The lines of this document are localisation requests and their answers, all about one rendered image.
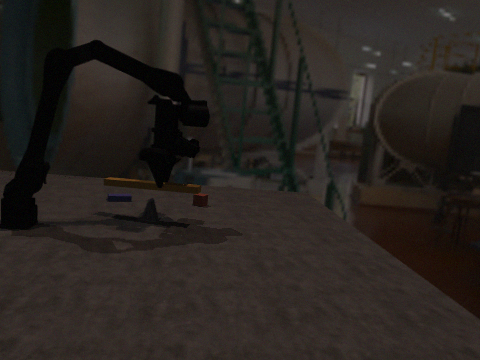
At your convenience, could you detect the small red cube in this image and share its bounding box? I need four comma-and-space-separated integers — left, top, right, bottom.
193, 193, 208, 207

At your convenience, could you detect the purple rectangular block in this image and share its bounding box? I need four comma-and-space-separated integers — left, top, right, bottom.
108, 194, 131, 202

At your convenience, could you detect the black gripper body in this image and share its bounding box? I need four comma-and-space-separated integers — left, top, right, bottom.
139, 123, 185, 163

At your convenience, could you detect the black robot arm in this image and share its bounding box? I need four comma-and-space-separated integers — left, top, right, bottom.
0, 40, 210, 230

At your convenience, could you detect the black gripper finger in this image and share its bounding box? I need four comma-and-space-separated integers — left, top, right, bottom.
146, 161, 172, 188
164, 158, 181, 182

